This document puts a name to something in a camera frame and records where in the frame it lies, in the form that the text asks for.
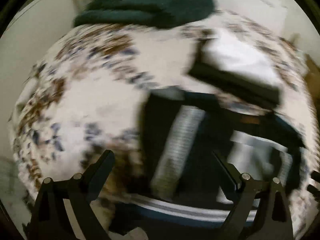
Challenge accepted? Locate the black grey striped sweater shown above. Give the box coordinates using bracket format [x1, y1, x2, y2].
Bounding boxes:
[136, 87, 305, 227]

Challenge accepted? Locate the white bed headboard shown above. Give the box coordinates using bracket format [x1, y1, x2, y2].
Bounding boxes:
[217, 0, 287, 35]

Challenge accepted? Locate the white folded shirt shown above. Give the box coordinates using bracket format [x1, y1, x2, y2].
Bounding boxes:
[201, 28, 281, 90]

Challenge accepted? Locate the floral bed sheet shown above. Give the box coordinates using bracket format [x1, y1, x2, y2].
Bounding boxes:
[8, 10, 316, 238]

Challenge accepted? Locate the dark green folded blanket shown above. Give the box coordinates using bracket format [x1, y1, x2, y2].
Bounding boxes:
[74, 0, 216, 29]

